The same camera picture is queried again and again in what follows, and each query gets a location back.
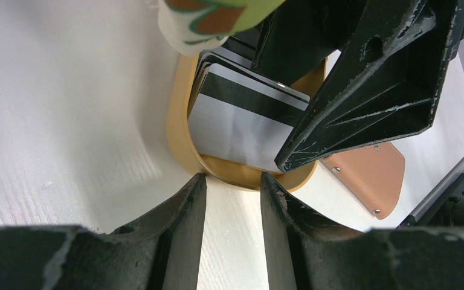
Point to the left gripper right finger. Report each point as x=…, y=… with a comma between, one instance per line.
x=306, y=250

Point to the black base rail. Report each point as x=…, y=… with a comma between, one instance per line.
x=444, y=205

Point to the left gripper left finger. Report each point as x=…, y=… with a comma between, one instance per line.
x=158, y=250

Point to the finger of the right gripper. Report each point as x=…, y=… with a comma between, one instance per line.
x=298, y=35
x=386, y=83

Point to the white black-striped credit card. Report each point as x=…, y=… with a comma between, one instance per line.
x=237, y=118

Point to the cream printed garment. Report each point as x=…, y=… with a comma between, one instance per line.
x=191, y=26

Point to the yellow oval tray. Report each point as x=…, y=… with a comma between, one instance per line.
x=235, y=175

